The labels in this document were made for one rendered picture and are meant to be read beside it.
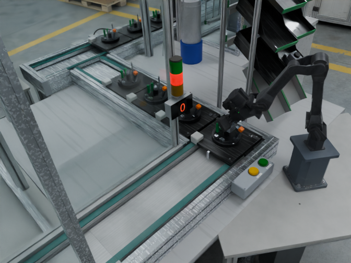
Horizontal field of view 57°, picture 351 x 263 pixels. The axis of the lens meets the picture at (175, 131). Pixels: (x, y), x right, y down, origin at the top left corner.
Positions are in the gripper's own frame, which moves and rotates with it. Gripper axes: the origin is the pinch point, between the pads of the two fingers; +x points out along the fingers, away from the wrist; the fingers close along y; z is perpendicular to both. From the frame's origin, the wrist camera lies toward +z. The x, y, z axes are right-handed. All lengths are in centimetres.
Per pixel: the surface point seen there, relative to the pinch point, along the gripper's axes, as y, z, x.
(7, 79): 82, 34, -61
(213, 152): 11.7, -9.5, 6.0
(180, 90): 19.1, 21.2, -7.5
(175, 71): 20.7, 28.4, -13.0
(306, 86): -213, -43, 114
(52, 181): 83, 18, -46
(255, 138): -8.7, -15.2, 0.2
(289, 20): -44, 23, -20
